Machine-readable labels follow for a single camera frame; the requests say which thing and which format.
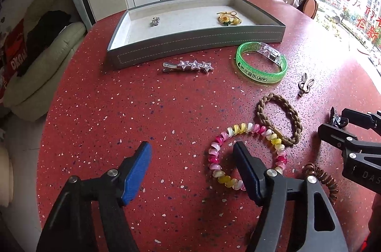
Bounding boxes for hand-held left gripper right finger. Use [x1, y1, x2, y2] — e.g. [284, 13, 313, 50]
[232, 141, 350, 252]

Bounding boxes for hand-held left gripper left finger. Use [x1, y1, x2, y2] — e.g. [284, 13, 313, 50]
[36, 141, 153, 252]

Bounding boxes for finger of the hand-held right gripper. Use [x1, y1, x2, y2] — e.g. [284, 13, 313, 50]
[342, 109, 381, 129]
[317, 124, 381, 157]

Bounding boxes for black hair clip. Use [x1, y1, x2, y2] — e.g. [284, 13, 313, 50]
[329, 107, 349, 130]

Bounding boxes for brown spiral hair tie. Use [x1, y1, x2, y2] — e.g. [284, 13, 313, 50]
[303, 163, 339, 205]

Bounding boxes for pink yellow spiral hair tie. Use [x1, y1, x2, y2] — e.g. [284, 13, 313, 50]
[208, 122, 288, 191]

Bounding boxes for brown braided hair tie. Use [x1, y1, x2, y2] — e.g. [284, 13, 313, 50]
[256, 93, 303, 147]

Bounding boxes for rabbit shaped hair clip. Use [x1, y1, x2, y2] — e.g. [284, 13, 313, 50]
[297, 73, 315, 98]

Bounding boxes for green translucent bracelet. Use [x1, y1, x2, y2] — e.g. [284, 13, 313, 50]
[236, 41, 288, 85]

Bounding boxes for silver star hair clip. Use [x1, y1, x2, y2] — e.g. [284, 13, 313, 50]
[163, 60, 214, 73]

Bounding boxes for grey jewelry tray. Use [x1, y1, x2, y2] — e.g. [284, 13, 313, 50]
[106, 0, 286, 70]

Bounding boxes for red window decals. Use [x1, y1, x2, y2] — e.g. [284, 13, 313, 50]
[336, 0, 381, 48]

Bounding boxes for cream sofa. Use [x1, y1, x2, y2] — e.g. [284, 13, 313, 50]
[2, 0, 87, 122]

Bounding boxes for black clothing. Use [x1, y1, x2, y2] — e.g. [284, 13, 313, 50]
[17, 10, 72, 77]

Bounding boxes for red printed cloth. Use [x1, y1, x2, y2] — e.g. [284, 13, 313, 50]
[0, 18, 30, 98]

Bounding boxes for yellow beaded hair tie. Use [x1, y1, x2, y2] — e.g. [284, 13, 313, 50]
[217, 11, 242, 26]

